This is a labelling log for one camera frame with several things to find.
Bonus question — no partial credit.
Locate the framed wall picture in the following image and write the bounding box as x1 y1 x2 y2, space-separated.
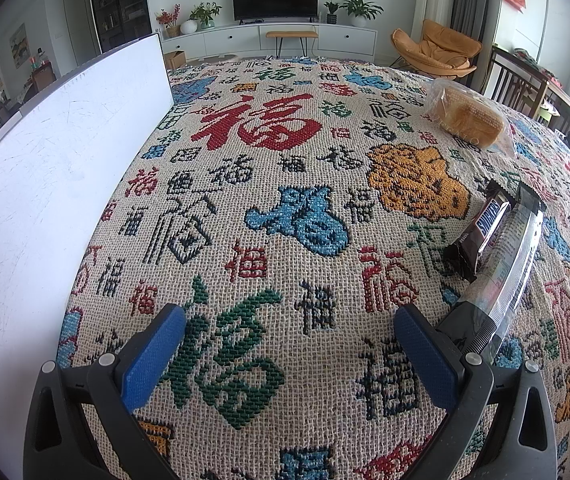
9 23 28 67

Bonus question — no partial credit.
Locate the white television cabinet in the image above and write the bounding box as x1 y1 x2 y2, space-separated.
160 22 378 63

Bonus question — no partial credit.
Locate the green plant in pale pot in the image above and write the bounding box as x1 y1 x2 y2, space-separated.
189 2 222 30

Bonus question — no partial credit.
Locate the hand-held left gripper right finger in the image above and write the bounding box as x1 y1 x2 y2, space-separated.
393 304 558 480

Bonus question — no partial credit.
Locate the dark glass display cabinet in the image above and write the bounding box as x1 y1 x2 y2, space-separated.
88 0 153 56

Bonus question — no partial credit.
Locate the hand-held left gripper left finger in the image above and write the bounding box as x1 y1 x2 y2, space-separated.
24 304 188 480

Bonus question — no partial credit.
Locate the red flower plant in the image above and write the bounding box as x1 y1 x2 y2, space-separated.
155 5 182 37

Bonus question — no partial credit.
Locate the black television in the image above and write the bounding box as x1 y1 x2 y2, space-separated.
231 0 319 23

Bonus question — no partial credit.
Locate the orange lounge chair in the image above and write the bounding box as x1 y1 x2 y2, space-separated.
390 19 482 79

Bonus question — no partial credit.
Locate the printed woven blanket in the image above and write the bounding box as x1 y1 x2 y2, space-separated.
55 57 570 480

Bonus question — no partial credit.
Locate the brown chocolate bar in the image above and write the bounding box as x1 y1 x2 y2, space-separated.
444 180 513 281

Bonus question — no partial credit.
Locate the long dark snack packet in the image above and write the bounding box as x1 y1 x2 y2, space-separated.
435 181 548 361

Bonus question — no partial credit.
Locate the dark wooden dining chair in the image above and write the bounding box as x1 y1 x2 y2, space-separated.
482 45 550 118

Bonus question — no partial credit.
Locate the wooden bench with black legs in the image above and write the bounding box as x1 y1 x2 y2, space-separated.
265 31 319 58

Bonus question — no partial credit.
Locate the bread in clear bag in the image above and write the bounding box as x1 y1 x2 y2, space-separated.
424 78 513 153

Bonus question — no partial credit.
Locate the wooden dining table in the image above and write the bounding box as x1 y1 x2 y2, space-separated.
495 45 570 133

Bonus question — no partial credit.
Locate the white board panel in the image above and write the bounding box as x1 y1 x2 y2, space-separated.
0 32 175 441

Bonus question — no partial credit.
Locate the large plant in white pot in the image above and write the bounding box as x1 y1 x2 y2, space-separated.
339 0 383 28

